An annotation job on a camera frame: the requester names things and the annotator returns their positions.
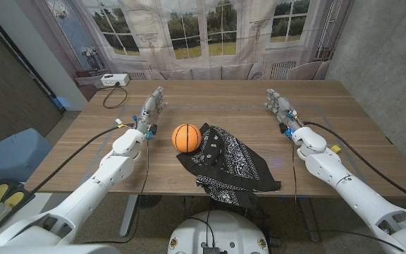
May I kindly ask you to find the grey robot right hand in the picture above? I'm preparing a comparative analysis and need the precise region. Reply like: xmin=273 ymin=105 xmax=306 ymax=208
xmin=264 ymin=88 xmax=305 ymax=133

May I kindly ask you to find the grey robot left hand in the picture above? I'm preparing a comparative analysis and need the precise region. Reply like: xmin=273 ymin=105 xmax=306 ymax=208
xmin=135 ymin=86 xmax=169 ymax=137

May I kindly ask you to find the black paisley bandana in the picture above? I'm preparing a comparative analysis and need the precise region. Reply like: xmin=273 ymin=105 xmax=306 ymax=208
xmin=176 ymin=122 xmax=282 ymax=209

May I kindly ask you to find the orange mini basketball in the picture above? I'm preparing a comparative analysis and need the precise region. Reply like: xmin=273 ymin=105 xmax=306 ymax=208
xmin=171 ymin=123 xmax=202 ymax=154

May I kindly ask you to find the white power strip box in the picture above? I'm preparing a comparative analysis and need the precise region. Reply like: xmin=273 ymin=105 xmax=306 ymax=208
xmin=100 ymin=73 xmax=130 ymax=87

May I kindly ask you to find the black floor fan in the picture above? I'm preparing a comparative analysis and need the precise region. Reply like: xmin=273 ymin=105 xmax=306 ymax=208
xmin=137 ymin=195 xmax=164 ymax=210

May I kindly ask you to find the grey table leg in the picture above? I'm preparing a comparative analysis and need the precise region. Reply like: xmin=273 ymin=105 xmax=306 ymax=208
xmin=119 ymin=194 xmax=140 ymax=238
xmin=297 ymin=197 xmax=321 ymax=243

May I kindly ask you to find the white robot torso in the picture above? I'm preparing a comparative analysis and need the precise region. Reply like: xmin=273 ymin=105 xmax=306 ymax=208
xmin=167 ymin=210 xmax=270 ymax=254

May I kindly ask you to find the blue chair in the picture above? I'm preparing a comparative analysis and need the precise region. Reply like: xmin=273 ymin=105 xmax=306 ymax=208
xmin=0 ymin=128 xmax=53 ymax=184

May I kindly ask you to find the black pedal with yellow pads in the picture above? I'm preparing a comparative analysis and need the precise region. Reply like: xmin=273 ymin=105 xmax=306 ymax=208
xmin=0 ymin=179 xmax=37 ymax=213

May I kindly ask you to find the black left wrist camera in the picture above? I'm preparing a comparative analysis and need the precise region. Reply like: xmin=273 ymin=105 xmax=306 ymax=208
xmin=145 ymin=123 xmax=159 ymax=140

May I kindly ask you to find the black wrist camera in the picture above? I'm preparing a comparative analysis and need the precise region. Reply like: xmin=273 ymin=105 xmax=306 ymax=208
xmin=145 ymin=123 xmax=159 ymax=140
xmin=278 ymin=122 xmax=293 ymax=138

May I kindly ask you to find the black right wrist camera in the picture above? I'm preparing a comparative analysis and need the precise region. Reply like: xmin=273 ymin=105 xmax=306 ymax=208
xmin=278 ymin=122 xmax=293 ymax=138

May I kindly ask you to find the black power strip cable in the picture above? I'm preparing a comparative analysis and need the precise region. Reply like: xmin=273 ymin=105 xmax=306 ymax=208
xmin=102 ymin=84 xmax=129 ymax=109

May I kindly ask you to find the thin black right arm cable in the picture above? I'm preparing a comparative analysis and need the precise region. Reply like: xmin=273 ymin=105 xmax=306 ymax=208
xmin=290 ymin=135 xmax=406 ymax=252

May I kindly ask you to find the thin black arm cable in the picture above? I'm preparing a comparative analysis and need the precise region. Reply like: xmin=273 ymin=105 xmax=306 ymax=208
xmin=79 ymin=135 xmax=151 ymax=245
xmin=290 ymin=135 xmax=406 ymax=252

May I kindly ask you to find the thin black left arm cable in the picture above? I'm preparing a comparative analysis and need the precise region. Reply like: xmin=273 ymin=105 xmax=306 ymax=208
xmin=79 ymin=135 xmax=151 ymax=245

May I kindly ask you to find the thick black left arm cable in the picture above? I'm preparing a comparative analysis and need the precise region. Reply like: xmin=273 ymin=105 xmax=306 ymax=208
xmin=30 ymin=123 xmax=135 ymax=195

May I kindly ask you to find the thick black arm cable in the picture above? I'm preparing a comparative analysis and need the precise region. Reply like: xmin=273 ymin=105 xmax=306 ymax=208
xmin=30 ymin=123 xmax=135 ymax=195
xmin=303 ymin=121 xmax=406 ymax=207

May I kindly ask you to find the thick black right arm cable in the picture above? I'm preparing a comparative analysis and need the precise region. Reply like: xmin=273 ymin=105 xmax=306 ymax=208
xmin=303 ymin=121 xmax=406 ymax=207

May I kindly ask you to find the thin black torso cable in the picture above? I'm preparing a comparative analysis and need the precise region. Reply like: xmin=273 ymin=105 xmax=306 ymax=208
xmin=187 ymin=210 xmax=215 ymax=248

